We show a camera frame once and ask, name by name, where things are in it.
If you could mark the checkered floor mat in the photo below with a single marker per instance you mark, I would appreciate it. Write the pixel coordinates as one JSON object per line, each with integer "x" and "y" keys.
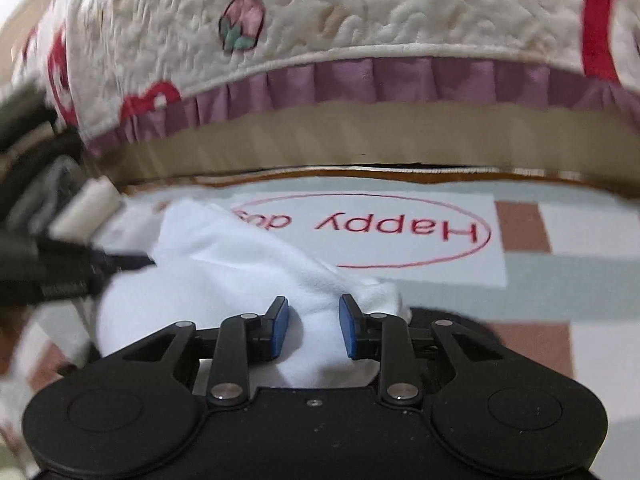
{"x": 550, "y": 280}

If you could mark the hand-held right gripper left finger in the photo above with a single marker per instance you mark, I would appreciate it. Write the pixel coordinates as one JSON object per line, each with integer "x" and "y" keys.
{"x": 279, "y": 330}

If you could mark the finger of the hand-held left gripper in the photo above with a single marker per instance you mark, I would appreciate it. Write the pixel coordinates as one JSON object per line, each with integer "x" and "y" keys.
{"x": 90, "y": 262}

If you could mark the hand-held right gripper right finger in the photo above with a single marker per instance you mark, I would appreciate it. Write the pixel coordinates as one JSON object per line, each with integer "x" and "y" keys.
{"x": 349, "y": 330}

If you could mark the white t-shirt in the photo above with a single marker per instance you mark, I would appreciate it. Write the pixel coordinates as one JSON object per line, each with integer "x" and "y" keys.
{"x": 225, "y": 270}

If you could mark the stack of folded clothes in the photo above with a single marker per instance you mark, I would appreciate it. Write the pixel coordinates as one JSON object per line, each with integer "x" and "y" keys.
{"x": 30, "y": 125}

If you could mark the cream pillow roll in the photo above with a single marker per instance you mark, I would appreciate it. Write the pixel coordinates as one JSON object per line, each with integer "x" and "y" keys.
{"x": 85, "y": 210}

